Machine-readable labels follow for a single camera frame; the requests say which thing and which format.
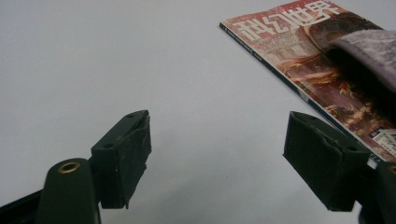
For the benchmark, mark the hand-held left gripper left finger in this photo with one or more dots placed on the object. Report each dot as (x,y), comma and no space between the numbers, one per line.
(120,165)

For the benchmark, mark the glossy paperback magazine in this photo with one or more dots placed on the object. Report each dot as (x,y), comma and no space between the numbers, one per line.
(289,49)

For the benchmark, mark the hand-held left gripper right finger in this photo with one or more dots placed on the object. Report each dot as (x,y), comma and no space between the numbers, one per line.
(323,161)

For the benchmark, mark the grey striped cloth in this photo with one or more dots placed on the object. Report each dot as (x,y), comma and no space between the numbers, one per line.
(370,49)

